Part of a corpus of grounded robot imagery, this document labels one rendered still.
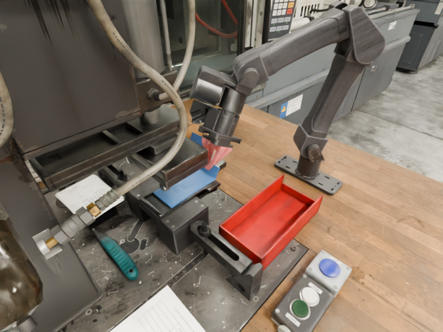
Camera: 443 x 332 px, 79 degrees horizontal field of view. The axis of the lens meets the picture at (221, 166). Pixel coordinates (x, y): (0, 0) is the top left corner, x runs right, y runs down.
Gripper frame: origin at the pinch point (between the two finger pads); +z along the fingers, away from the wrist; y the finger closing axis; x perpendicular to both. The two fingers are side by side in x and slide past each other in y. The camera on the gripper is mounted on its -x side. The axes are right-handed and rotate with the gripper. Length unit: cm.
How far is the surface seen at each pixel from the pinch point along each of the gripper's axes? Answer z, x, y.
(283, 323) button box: 15.2, 33.0, 8.1
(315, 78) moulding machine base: -56, -48, -150
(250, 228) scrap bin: 9.7, 15.2, -4.1
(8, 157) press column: -2.0, 4.8, 42.5
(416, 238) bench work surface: -2, 45, -26
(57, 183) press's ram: 2.8, 2.2, 35.6
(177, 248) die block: 16.4, 7.9, 11.0
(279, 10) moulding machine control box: -66, -43, -66
